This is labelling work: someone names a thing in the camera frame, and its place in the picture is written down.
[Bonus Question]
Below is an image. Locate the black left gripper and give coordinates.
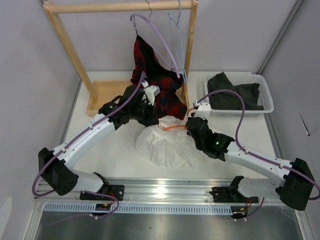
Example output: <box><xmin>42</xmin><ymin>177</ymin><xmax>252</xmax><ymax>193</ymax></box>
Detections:
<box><xmin>130</xmin><ymin>99</ymin><xmax>159</xmax><ymax>127</ymax></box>

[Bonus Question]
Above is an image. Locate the orange plastic hanger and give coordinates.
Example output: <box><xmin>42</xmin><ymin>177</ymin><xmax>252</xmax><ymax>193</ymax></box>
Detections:
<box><xmin>161</xmin><ymin>107</ymin><xmax>196</xmax><ymax>131</ymax></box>

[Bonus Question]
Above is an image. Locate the white skirt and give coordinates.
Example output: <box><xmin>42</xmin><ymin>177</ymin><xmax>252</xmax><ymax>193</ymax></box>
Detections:
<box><xmin>135</xmin><ymin>116</ymin><xmax>208</xmax><ymax>170</ymax></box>

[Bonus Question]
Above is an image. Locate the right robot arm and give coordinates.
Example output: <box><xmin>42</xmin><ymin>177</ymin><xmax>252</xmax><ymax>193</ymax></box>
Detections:
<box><xmin>186</xmin><ymin>117</ymin><xmax>315</xmax><ymax>211</ymax></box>

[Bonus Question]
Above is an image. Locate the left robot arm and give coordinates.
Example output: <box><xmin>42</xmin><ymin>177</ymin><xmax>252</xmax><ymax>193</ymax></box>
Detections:
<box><xmin>38</xmin><ymin>85</ymin><xmax>160</xmax><ymax>200</ymax></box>

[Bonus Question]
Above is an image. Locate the red plaid skirt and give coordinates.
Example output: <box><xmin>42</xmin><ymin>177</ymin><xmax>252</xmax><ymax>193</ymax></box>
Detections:
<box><xmin>130</xmin><ymin>35</ymin><xmax>188</xmax><ymax>120</ymax></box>

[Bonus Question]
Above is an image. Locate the blue plastic hanger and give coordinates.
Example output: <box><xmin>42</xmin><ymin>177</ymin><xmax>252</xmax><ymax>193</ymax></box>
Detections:
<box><xmin>167</xmin><ymin>0</ymin><xmax>188</xmax><ymax>84</ymax></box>

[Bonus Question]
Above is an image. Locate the purple plastic hanger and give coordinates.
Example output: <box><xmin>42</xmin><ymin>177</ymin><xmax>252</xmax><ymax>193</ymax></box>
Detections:
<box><xmin>129</xmin><ymin>0</ymin><xmax>181</xmax><ymax>78</ymax></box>

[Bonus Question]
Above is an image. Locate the wooden clothes rack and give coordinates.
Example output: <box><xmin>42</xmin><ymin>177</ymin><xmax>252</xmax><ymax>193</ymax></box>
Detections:
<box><xmin>43</xmin><ymin>0</ymin><xmax>198</xmax><ymax>117</ymax></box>

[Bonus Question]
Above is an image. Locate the dark grey garment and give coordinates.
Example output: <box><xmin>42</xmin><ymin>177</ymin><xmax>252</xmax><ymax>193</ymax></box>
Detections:
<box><xmin>207</xmin><ymin>71</ymin><xmax>265</xmax><ymax>111</ymax></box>

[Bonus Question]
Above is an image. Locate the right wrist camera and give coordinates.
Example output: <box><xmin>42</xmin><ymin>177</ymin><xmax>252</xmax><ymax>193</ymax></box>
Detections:
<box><xmin>191</xmin><ymin>101</ymin><xmax>211</xmax><ymax>120</ymax></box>

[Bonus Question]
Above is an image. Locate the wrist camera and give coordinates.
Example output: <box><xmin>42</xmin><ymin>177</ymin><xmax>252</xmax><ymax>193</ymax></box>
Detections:
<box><xmin>191</xmin><ymin>101</ymin><xmax>211</xmax><ymax>120</ymax></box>
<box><xmin>143</xmin><ymin>85</ymin><xmax>160</xmax><ymax>106</ymax></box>

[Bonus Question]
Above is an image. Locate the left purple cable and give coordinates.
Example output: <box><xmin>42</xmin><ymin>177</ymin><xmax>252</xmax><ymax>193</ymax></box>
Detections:
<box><xmin>31</xmin><ymin>71</ymin><xmax>151</xmax><ymax>197</ymax></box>

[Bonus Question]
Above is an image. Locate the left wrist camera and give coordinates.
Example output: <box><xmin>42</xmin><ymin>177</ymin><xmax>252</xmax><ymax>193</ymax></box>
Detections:
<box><xmin>143</xmin><ymin>85</ymin><xmax>160</xmax><ymax>106</ymax></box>

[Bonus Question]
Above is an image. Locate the aluminium rail base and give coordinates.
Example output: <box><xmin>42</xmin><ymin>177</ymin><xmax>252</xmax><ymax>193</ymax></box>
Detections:
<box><xmin>33</xmin><ymin>177</ymin><xmax>286</xmax><ymax>206</ymax></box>

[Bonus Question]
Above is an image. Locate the perforated cable tray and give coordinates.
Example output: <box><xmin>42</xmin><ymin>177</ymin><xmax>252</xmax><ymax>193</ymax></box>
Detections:
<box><xmin>44</xmin><ymin>202</ymin><xmax>233</xmax><ymax>216</ymax></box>

